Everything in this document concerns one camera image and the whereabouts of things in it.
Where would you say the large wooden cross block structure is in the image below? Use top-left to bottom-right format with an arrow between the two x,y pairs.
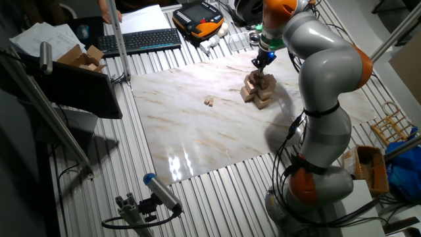
239,69 -> 278,111

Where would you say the small metal bowl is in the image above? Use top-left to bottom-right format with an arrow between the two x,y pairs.
248,31 -> 262,46

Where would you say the dark computer mouse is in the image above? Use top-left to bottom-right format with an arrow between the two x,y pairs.
76,24 -> 90,41

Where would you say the black mouse pad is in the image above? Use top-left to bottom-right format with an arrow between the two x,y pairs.
65,16 -> 107,50

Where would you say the aluminium frame strut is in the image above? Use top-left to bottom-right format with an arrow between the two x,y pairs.
105,0 -> 132,82
370,2 -> 421,63
383,135 -> 421,163
0,45 -> 95,180

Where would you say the aluminium camera mount profile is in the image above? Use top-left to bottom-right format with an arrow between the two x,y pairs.
114,192 -> 155,237

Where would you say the white egg shaped object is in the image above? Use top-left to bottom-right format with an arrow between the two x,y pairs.
216,22 -> 230,38

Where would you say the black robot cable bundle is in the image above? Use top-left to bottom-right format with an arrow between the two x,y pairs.
271,111 -> 392,231

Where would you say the printed paper stack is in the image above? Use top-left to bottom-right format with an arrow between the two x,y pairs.
9,22 -> 87,63

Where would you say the large brown cardboard box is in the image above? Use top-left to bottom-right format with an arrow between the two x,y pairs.
341,144 -> 391,196

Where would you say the wooden slat rack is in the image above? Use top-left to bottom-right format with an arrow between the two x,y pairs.
370,101 -> 418,147

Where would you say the black round spool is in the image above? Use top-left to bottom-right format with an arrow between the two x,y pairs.
234,0 -> 264,24

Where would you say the clear plastic box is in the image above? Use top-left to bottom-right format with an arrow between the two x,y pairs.
227,32 -> 251,52

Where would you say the black computer keyboard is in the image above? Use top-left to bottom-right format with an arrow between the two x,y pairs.
96,28 -> 183,59

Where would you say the bare person hand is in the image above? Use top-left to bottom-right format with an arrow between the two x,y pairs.
95,0 -> 123,24

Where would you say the blank white paper sheet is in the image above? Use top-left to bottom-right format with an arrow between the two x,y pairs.
118,4 -> 172,35

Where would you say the open brown cardboard box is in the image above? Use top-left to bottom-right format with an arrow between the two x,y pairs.
56,43 -> 108,74

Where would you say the brown cardboard panel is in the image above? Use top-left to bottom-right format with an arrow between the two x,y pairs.
389,39 -> 421,107

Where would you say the black camera cable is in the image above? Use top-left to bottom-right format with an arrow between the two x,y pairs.
101,210 -> 180,230

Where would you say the blue fabric bag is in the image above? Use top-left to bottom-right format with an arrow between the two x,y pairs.
385,126 -> 421,202

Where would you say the black flat monitor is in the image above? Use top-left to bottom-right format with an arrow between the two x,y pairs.
19,55 -> 124,120

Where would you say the green gripper mount plate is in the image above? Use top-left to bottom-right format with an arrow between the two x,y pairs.
259,34 -> 286,51

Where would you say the silver depth camera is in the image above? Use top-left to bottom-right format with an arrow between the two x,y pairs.
39,41 -> 54,76

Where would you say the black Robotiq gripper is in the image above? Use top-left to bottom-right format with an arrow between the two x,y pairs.
251,49 -> 278,76

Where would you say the orange black teach pendant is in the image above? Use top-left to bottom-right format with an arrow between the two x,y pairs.
172,0 -> 225,40

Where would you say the silver camera with blue cap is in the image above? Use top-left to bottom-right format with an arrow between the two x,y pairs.
143,172 -> 184,215

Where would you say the white marble pattern board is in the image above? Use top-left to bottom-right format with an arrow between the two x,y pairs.
130,49 -> 378,186

